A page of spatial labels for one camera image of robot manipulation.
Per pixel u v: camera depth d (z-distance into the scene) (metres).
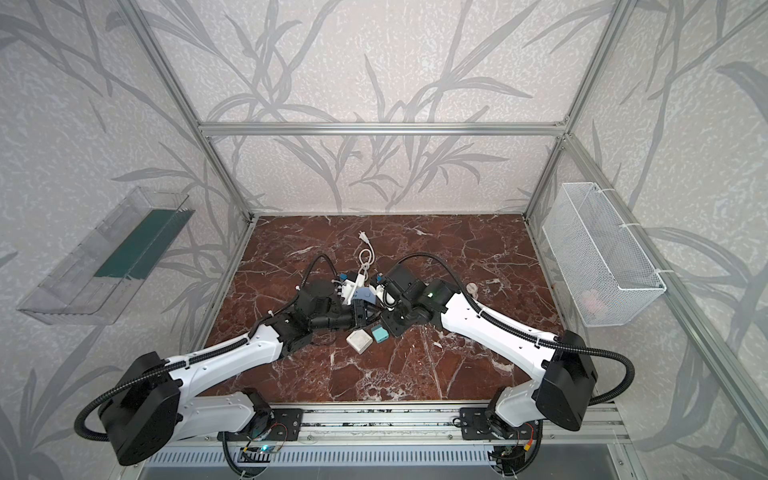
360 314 0.68
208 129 0.94
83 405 0.63
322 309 0.64
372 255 1.08
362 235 1.12
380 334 0.86
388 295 0.64
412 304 0.57
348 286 0.74
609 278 0.60
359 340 0.85
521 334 0.43
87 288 0.63
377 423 0.75
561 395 0.39
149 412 0.41
